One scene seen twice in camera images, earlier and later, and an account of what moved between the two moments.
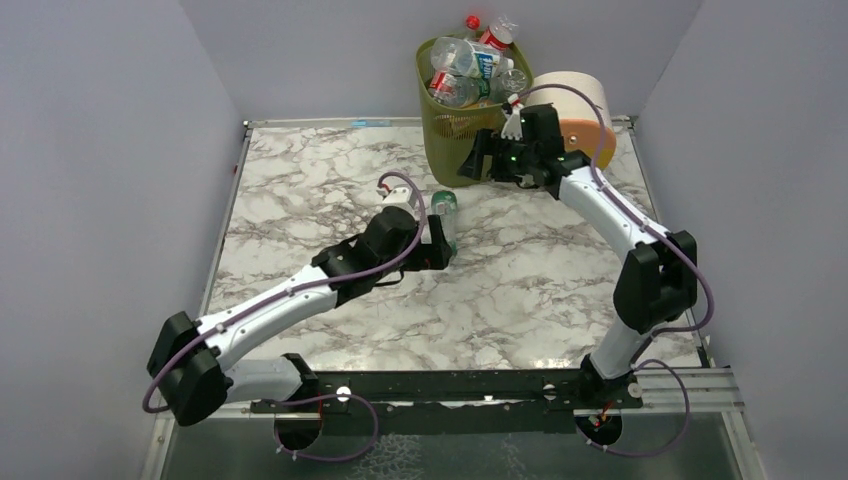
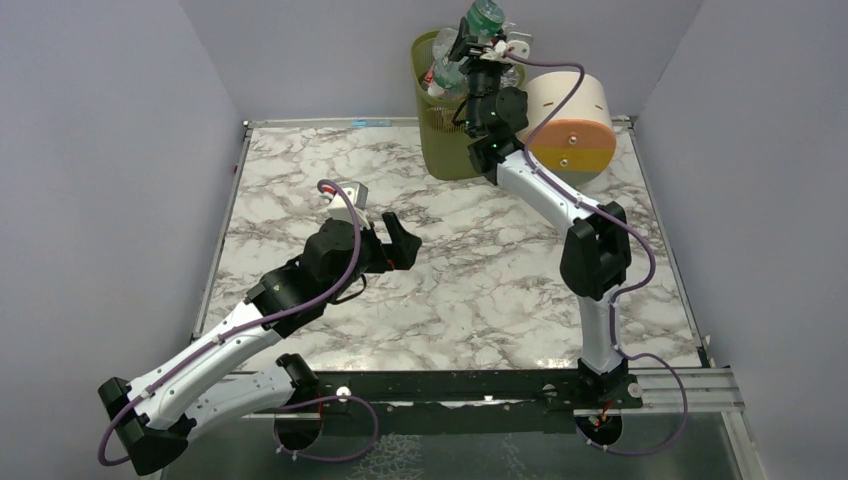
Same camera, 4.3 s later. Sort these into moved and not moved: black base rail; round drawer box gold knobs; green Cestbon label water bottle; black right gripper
Moved: green Cestbon label water bottle; black right gripper
Not moved: round drawer box gold knobs; black base rail
